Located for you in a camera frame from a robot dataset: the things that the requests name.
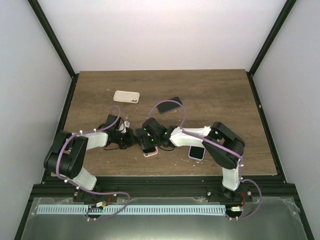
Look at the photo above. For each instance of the pink phone case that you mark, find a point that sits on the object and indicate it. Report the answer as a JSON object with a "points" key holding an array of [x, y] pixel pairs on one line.
{"points": [[151, 154]]}

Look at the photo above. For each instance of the black phone blue edge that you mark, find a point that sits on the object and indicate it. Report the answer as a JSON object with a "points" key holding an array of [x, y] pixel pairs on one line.
{"points": [[168, 106]]}

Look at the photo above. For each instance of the beige phone case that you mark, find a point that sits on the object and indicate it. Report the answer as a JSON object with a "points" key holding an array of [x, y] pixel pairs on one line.
{"points": [[126, 97]]}

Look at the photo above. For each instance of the lavender phone case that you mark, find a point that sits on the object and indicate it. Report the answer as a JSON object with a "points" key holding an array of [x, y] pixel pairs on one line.
{"points": [[196, 153]]}

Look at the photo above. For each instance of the black aluminium frame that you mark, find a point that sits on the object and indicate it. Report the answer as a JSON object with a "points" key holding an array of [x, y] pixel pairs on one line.
{"points": [[165, 186]]}

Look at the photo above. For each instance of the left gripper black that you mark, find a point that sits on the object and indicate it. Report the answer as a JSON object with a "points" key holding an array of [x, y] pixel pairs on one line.
{"points": [[130, 142]]}

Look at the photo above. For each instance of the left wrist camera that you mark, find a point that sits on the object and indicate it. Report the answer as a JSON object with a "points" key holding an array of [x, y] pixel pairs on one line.
{"points": [[124, 127]]}

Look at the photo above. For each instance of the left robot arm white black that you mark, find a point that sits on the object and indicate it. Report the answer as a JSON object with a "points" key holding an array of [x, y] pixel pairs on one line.
{"points": [[67, 152]]}

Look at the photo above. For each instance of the black phone teal edge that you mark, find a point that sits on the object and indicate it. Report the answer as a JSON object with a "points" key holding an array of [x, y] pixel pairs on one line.
{"points": [[149, 150]]}

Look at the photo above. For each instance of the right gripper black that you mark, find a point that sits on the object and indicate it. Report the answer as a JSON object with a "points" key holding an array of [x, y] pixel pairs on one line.
{"points": [[143, 140]]}

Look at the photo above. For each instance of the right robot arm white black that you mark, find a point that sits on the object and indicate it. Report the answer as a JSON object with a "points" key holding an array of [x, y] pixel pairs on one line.
{"points": [[225, 147]]}

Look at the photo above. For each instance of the metal front plate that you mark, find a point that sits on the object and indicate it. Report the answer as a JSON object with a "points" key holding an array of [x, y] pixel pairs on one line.
{"points": [[270, 218]]}

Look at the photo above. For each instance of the light blue slotted cable duct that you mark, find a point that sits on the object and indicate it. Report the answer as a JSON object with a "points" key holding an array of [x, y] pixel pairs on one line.
{"points": [[67, 209]]}

